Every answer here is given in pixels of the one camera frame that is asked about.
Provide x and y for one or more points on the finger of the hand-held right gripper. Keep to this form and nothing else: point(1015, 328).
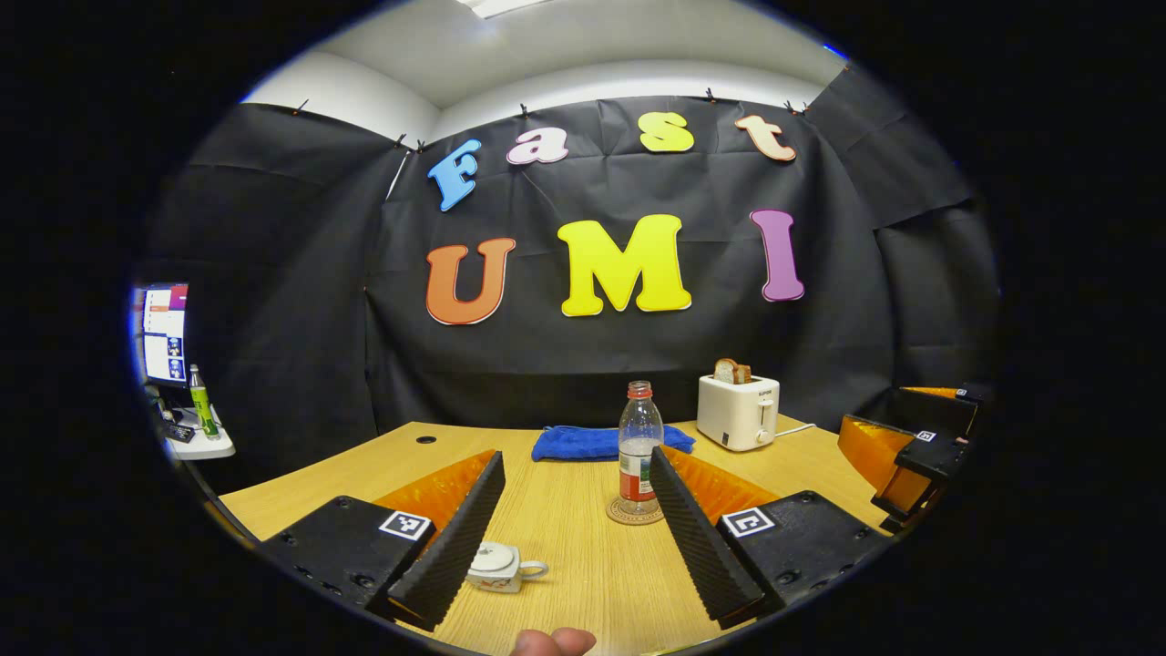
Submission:
point(938, 415)
point(929, 456)

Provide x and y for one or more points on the green drink bottle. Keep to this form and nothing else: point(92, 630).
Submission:
point(203, 405)

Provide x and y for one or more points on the round brown coaster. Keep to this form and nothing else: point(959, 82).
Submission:
point(629, 517)

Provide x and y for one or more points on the white teacup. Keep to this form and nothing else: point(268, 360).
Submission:
point(496, 581)

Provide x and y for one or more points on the white toaster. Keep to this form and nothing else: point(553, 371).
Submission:
point(733, 415)

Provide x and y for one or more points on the clear plastic water bottle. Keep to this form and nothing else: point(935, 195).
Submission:
point(640, 437)

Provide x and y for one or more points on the computer monitor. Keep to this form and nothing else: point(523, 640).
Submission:
point(164, 335)

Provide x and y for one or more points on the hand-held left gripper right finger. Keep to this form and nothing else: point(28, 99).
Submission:
point(697, 547)

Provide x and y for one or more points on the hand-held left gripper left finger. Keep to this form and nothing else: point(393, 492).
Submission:
point(460, 538)

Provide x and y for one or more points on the blue towel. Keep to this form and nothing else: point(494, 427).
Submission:
point(583, 444)

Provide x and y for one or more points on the bread slice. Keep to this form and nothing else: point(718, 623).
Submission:
point(731, 371)

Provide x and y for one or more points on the white side table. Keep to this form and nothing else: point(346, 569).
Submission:
point(205, 447)

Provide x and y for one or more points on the black keyboard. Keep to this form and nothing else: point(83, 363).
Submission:
point(179, 433)

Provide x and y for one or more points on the black backdrop cloth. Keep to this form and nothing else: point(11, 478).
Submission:
point(592, 319)

